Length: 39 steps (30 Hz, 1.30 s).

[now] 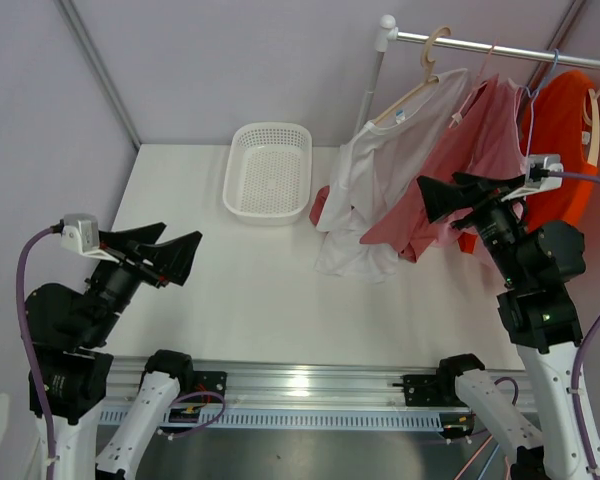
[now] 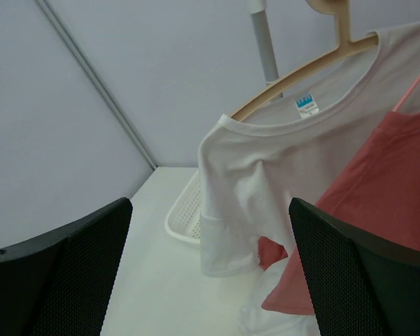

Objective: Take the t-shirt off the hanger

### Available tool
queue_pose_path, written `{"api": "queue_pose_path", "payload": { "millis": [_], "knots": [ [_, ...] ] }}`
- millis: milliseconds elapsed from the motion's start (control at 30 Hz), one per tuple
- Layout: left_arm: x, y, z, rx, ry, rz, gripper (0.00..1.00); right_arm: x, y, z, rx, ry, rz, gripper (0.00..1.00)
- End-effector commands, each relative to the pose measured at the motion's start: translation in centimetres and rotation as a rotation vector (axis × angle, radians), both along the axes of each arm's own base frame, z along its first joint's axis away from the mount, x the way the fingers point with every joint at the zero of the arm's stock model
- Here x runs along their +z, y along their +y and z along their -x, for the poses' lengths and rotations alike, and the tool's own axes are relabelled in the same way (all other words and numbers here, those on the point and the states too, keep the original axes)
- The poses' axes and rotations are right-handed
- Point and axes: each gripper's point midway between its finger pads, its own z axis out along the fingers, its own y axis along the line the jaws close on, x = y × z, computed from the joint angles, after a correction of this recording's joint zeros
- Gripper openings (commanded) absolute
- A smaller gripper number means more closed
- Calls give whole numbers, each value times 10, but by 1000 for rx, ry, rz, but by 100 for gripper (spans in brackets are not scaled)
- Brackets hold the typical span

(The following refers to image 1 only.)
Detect white plastic basket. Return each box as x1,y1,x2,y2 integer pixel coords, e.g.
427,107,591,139
222,122,313,227

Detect blue wire hanger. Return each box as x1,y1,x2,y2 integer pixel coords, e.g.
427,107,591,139
524,48,560,158

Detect light pink tank top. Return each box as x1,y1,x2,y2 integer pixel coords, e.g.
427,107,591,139
433,78,525,182

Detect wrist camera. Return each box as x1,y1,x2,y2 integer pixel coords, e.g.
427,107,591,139
60,213,116,262
503,154,564,201

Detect beige plastic hanger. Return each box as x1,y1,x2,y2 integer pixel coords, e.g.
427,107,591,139
372,26,452,126

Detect white slotted cable duct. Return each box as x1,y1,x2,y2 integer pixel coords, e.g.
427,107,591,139
99,407,443,433

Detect metal clothes rack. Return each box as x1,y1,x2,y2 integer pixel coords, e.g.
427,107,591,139
353,15,600,134

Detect orange t shirt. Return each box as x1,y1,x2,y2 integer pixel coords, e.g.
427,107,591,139
457,69,600,254

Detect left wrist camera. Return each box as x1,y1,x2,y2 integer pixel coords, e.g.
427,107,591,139
60,213,116,262

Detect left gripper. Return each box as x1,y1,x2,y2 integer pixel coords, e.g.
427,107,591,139
80,220,201,345

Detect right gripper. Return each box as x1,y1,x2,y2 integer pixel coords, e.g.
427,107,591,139
416,172,528,285

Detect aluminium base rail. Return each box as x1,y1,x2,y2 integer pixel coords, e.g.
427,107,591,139
105,356,536,413

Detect white t shirt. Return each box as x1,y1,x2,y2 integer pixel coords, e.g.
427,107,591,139
315,68,471,283

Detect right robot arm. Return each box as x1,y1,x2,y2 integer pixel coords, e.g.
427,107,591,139
417,167,600,479

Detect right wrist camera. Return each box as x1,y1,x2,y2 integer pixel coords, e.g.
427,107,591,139
503,154,564,201

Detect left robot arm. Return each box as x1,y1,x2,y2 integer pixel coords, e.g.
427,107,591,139
16,214,203,479

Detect dark pink t shirt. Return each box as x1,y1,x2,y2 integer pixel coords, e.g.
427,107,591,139
309,76,499,262

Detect pink wire hanger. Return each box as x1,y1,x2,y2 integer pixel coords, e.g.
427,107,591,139
449,45,495,128

